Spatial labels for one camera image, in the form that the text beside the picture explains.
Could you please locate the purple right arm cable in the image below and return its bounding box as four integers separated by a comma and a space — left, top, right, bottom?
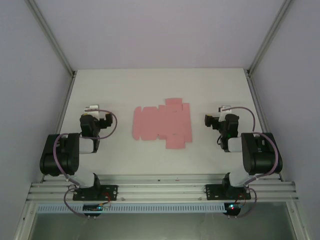
222, 106, 280, 220

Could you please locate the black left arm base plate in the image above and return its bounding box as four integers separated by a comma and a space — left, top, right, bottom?
72, 184, 119, 201

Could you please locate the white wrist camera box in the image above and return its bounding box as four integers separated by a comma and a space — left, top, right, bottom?
84, 104, 100, 117
218, 105, 232, 121

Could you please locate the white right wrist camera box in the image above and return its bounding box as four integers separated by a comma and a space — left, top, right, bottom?
218, 105, 232, 121

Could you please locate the light blue slotted cable duct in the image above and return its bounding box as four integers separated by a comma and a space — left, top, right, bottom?
36, 202, 226, 214

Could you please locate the pink cardboard box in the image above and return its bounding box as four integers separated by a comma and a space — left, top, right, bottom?
131, 97, 194, 150

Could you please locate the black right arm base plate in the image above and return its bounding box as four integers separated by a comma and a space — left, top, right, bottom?
204, 183, 252, 201

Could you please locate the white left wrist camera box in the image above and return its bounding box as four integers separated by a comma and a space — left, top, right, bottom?
84, 104, 100, 117

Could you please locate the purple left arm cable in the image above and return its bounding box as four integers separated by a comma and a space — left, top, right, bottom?
53, 107, 118, 220

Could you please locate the aluminium table side rail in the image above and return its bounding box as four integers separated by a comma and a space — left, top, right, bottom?
244, 69, 270, 134
53, 71, 77, 137

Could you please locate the aluminium mounting rail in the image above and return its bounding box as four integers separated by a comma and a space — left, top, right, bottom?
26, 191, 300, 203
29, 181, 296, 194
41, 173, 282, 184

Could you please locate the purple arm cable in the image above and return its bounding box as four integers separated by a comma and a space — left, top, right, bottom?
222, 106, 280, 220
53, 107, 118, 220

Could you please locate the aluminium frame post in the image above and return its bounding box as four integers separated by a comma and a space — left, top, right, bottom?
24, 0, 77, 78
246, 0, 294, 76

